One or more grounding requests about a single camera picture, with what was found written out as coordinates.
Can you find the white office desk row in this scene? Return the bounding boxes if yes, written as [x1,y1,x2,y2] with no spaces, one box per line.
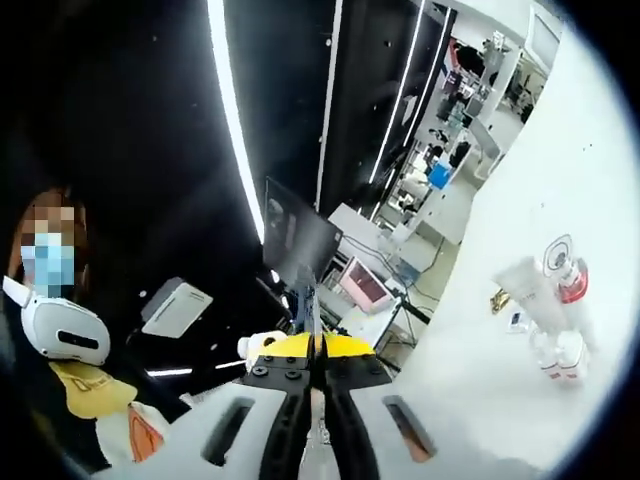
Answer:
[414,164,481,246]

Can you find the white chest-worn device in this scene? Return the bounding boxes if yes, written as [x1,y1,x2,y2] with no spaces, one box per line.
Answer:
[1,273,112,367]

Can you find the clear silver skincare sachet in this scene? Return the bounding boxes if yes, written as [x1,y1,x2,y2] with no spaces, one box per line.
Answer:
[506,309,532,335]

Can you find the white ceiling unit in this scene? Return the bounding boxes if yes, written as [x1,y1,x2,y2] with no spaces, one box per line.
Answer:
[140,276,215,340]

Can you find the person's own head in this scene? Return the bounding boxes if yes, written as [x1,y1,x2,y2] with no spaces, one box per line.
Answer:
[7,185,94,301]

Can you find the white skincare tube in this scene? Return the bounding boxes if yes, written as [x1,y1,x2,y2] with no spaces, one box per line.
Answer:
[492,255,569,335]

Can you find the blue box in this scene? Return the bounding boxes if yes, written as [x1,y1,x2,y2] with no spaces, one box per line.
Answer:
[428,163,454,190]

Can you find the white monitor stand desk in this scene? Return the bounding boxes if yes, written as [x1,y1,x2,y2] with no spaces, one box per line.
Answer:
[324,294,432,371]

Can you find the red-collared white skincare pump bottle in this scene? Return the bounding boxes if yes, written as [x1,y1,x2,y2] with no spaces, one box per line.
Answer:
[541,233,600,354]

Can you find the person in black shirt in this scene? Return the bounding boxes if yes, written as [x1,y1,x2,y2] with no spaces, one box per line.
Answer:
[0,299,174,476]

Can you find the large black display panel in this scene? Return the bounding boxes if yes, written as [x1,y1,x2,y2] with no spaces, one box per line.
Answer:
[262,175,345,284]

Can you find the wide ceiling light strip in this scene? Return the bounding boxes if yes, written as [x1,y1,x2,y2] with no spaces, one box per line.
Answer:
[205,0,267,247]

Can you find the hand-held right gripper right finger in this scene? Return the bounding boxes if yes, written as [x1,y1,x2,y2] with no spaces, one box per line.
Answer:
[315,332,501,480]

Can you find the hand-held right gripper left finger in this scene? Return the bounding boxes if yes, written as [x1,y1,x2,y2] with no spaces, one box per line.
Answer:
[107,329,317,480]

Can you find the small clear-capped skincare bottle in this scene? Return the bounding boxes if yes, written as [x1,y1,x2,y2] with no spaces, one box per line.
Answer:
[528,327,565,375]
[548,332,591,387]

